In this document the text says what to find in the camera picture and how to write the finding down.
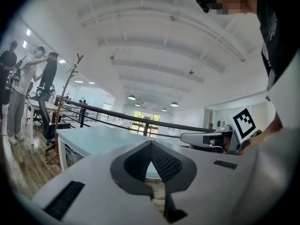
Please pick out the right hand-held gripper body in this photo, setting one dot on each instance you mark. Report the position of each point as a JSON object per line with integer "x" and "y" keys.
{"x": 243, "y": 123}

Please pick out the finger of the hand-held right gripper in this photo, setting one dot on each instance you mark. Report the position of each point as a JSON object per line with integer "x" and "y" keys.
{"x": 194, "y": 139}

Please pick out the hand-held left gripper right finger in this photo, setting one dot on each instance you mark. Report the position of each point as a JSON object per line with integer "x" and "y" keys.
{"x": 173, "y": 167}

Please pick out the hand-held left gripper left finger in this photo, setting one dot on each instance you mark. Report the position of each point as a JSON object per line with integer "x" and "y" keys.
{"x": 131, "y": 170}

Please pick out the person's right forearm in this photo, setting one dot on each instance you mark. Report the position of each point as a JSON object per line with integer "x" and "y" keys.
{"x": 269, "y": 130}

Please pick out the glass entrance door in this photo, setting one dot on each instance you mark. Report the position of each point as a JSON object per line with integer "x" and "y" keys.
{"x": 138, "y": 128}

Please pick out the black curved metal railing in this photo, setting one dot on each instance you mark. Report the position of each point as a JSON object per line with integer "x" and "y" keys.
{"x": 112, "y": 112}

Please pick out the small ceiling fixture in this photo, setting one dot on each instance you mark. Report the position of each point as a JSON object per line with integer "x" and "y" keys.
{"x": 112, "y": 57}
{"x": 191, "y": 72}

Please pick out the brown wooden coat rack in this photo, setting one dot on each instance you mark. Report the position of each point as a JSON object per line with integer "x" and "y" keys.
{"x": 57, "y": 130}

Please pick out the person's black t-shirt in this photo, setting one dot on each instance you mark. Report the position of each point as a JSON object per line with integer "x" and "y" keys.
{"x": 276, "y": 32}

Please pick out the black office chair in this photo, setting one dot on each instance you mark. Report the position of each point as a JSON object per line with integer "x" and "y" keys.
{"x": 44, "y": 116}

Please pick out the light wooden desk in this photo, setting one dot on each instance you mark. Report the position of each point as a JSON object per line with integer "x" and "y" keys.
{"x": 50, "y": 105}

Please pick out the black garment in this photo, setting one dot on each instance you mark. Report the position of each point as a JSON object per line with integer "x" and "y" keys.
{"x": 49, "y": 71}

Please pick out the black head-worn camera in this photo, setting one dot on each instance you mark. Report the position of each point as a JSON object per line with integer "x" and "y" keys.
{"x": 203, "y": 1}

